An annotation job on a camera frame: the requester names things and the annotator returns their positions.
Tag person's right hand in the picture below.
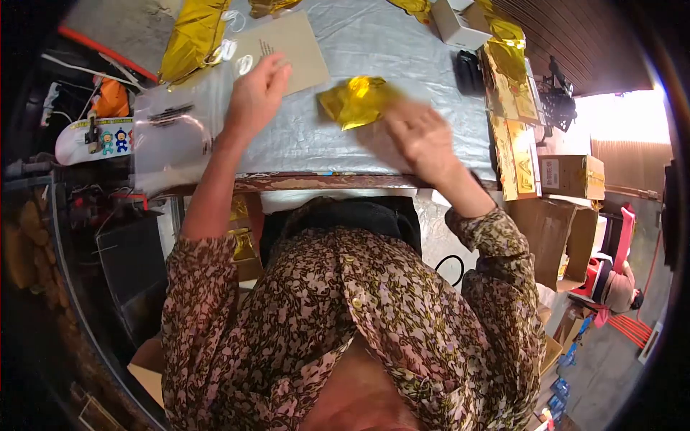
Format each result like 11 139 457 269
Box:
383 100 465 185

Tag person's left hand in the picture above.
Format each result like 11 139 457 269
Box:
224 52 293 138

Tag person's left fingers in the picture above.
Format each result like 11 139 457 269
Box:
259 52 293 102

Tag person's right fingers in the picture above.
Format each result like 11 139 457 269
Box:
383 101 434 158

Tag gold foil piece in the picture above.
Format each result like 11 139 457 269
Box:
248 0 304 18
317 75 403 131

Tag brown cardboard sheet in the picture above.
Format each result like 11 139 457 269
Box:
231 11 332 98

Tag crumpled gold foil piece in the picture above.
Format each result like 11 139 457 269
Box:
248 0 304 18

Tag silver table cover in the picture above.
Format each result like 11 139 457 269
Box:
135 0 498 185

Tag black oblong device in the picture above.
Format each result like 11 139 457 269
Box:
455 50 486 97

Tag large gold foil balloon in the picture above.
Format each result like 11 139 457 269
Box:
158 0 234 87

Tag stack of gold foil packets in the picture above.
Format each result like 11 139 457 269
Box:
477 0 543 201

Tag white cardboard box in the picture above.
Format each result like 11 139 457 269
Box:
430 0 493 51

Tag person's legs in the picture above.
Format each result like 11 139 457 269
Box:
260 196 424 266

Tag small gold foil scrap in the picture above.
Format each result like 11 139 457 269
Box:
387 0 433 23

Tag pile of clear plastic bags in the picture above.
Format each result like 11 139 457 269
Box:
132 64 239 190

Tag orange bag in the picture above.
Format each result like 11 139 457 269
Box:
91 75 130 119

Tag red pipe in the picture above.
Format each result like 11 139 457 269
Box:
58 24 160 83

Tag gold packets under table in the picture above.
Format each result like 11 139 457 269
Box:
229 196 261 266

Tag closed brown cardboard box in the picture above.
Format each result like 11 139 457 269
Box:
538 154 606 201

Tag white cartoon print skateboard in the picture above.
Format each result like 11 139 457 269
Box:
55 116 135 166

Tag open brown cardboard box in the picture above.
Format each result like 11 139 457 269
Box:
507 198 599 293

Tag person's body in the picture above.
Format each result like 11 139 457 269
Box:
162 196 548 431

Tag black flat case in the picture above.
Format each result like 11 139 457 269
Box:
96 215 169 347

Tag red plastic chair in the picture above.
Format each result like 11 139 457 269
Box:
570 203 637 329

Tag white cord loops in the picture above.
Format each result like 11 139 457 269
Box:
202 10 254 76

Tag black cable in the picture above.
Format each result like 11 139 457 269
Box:
434 255 465 287

